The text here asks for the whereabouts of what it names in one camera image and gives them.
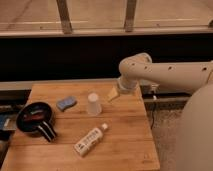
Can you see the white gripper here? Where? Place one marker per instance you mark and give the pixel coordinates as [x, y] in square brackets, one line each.
[124, 86]

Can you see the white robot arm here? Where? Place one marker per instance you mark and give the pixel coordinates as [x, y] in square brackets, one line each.
[194, 144]

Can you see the white plastic bottle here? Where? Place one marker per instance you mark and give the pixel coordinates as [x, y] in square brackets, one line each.
[93, 137]

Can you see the black frying pan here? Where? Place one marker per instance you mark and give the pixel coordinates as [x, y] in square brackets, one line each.
[37, 117]

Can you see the blue object at left edge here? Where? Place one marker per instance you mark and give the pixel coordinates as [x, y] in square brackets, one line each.
[7, 122]

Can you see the metal window frame post right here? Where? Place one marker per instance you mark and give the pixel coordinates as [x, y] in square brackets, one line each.
[130, 15]

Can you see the metal window frame post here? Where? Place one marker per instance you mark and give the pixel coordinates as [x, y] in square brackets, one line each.
[64, 16]
[130, 15]

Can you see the metal window frame post left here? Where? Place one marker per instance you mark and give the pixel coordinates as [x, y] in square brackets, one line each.
[64, 16]

